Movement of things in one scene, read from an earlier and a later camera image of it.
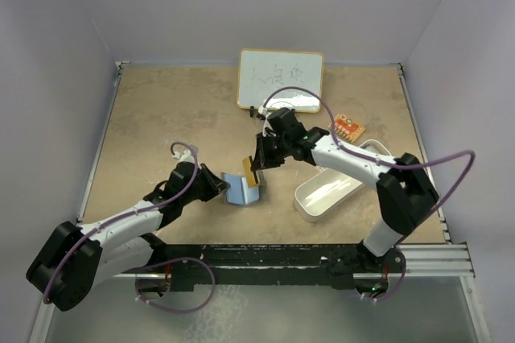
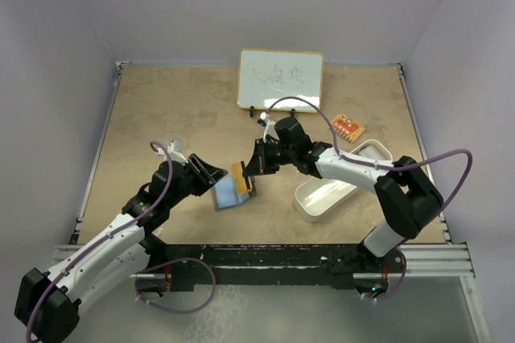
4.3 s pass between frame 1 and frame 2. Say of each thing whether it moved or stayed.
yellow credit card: moved
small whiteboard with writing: stayed
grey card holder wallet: moved
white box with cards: stayed
